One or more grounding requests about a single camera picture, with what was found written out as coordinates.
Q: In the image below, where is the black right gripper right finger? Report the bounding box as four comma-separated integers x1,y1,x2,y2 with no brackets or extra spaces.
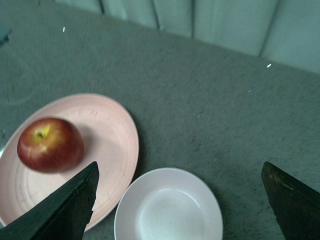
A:
261,161,320,240

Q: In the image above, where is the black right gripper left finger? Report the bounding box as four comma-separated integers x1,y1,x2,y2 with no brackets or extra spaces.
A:
0,161,100,240

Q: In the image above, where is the red yellow apple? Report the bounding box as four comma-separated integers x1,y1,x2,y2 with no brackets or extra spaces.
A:
17,117,84,173

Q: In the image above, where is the pink round plate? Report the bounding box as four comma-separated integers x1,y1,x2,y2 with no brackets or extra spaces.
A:
0,93,139,230

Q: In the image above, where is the pale pink bowl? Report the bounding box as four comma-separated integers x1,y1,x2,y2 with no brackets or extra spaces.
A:
114,167,224,240

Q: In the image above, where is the white pleated curtain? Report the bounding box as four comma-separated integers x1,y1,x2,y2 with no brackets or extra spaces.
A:
65,0,320,73

